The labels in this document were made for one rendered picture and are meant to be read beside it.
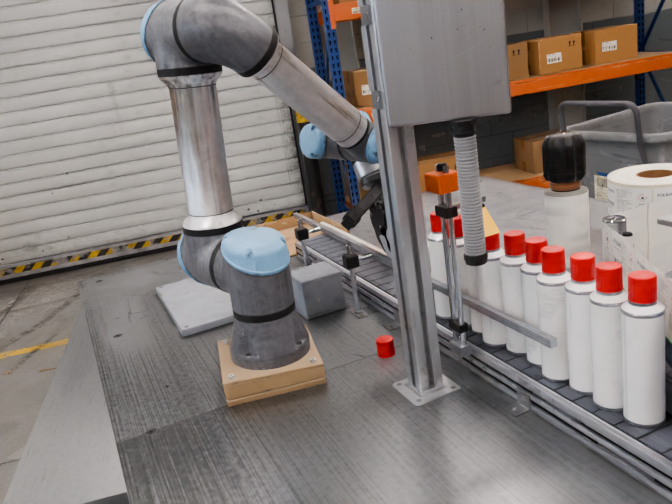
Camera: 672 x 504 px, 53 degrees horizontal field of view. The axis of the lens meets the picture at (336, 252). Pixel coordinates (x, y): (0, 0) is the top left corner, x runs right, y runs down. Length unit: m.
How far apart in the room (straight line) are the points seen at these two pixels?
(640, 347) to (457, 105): 0.39
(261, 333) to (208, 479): 0.29
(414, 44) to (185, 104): 0.47
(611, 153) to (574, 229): 2.11
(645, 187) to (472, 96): 0.69
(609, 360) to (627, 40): 4.90
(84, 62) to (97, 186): 0.91
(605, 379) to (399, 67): 0.51
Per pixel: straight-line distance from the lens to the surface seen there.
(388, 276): 1.56
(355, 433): 1.10
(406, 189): 1.05
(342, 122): 1.29
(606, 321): 0.96
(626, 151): 3.44
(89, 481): 1.17
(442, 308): 1.30
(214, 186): 1.28
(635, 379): 0.96
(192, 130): 1.26
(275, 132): 5.43
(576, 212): 1.39
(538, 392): 1.08
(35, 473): 1.24
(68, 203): 5.53
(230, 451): 1.12
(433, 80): 0.96
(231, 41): 1.15
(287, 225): 2.28
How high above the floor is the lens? 1.42
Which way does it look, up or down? 18 degrees down
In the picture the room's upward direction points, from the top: 9 degrees counter-clockwise
